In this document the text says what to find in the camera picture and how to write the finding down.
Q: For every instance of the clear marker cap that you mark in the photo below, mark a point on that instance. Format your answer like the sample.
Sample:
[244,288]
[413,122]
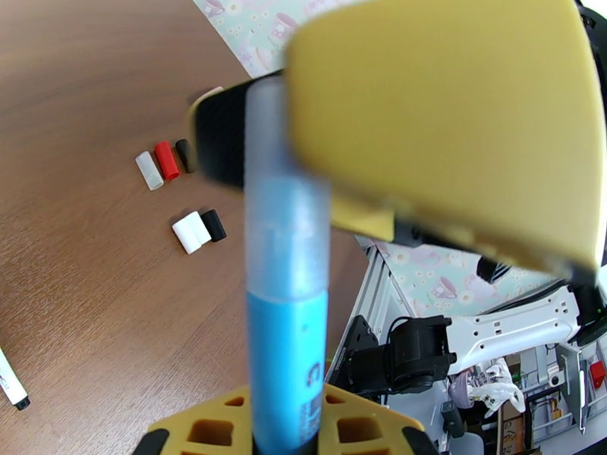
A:
[149,170]

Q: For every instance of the wide aluminium base rail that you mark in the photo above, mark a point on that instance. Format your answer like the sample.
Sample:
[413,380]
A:
[386,297]

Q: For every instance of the cardboard box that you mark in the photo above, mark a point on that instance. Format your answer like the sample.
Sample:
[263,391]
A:
[514,425]

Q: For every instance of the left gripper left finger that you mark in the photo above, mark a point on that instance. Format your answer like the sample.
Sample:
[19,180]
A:
[213,432]

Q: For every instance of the red marker cap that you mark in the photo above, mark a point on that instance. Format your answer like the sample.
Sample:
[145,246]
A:
[167,160]

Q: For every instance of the blue marker pen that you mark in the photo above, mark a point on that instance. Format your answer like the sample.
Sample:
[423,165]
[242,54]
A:
[287,354]

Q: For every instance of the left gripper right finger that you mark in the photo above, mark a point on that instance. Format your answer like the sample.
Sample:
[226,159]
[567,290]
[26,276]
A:
[365,427]

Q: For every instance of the small black device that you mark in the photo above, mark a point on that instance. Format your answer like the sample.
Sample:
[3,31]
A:
[453,418]

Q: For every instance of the small red box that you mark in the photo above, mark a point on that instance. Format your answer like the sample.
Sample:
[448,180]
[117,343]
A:
[597,372]

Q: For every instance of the grey metal rack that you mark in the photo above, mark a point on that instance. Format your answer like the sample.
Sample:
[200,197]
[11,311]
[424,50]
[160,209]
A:
[564,387]

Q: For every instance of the white plastic bag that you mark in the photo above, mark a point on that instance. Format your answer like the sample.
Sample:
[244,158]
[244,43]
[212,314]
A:
[498,389]

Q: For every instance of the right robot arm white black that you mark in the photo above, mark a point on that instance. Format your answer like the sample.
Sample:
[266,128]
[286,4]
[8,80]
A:
[512,330]

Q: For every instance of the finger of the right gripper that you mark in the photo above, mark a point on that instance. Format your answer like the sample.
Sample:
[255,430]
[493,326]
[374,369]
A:
[220,136]
[441,126]

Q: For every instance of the black whiteboard marker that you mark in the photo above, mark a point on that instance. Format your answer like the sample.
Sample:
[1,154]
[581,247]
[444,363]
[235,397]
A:
[12,382]

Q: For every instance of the black marker cap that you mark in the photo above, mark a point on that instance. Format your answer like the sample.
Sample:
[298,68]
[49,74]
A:
[185,155]
[214,225]

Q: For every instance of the translucent blue marker cap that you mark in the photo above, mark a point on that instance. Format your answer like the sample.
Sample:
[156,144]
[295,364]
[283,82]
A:
[265,136]

